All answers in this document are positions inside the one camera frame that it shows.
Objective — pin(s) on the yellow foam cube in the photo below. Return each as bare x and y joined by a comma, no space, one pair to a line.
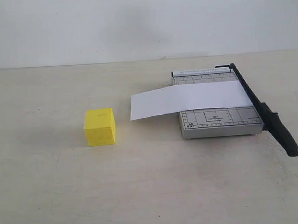
100,127

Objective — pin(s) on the white paper sheet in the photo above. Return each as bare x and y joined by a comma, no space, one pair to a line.
178,98

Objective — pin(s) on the black cutter blade arm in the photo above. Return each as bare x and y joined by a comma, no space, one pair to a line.
271,120

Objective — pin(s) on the grey paper cutter base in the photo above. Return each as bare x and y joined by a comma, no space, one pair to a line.
219,122

